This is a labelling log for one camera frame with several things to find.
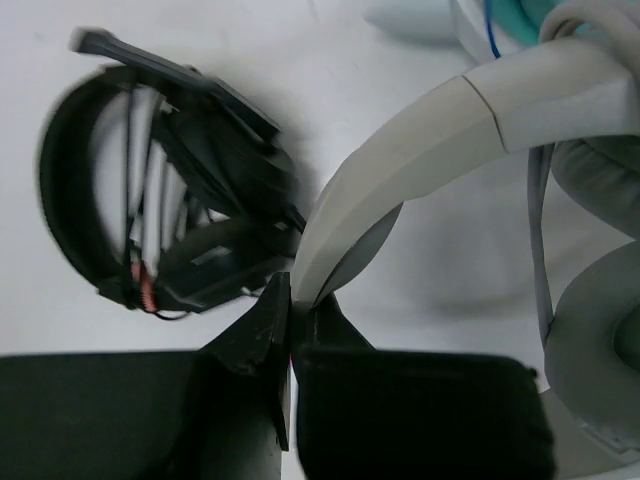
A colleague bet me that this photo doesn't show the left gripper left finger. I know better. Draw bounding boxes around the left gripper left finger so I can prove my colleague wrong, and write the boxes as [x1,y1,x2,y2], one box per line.
[1,273,290,479]

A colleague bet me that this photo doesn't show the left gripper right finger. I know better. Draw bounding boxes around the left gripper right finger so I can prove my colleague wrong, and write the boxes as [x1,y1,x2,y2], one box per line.
[292,297,556,479]

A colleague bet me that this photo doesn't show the white gaming headphones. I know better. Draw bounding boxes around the white gaming headphones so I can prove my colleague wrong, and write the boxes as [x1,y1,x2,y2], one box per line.
[291,0,640,459]

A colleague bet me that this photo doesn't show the black headphones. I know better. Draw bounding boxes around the black headphones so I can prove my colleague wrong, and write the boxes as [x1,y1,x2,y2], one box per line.
[38,27,306,322]

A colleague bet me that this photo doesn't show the teal cat-ear headphones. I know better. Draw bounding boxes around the teal cat-ear headphones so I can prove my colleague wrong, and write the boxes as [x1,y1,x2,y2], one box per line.
[364,0,559,63]

